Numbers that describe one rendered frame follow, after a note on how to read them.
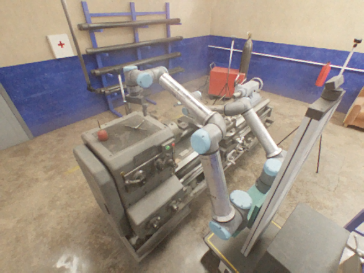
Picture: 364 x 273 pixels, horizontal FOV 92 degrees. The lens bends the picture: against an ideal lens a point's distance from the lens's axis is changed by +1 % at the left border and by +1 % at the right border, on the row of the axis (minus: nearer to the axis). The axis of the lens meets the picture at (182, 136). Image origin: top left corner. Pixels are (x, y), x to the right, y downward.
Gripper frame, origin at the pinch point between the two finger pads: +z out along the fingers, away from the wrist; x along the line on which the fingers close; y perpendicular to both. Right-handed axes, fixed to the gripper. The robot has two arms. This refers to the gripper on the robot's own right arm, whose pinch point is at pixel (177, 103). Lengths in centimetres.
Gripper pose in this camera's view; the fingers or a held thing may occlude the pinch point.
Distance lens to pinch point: 180.7
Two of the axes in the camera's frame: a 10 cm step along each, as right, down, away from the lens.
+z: -7.0, 4.2, -5.8
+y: 4.7, 8.8, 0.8
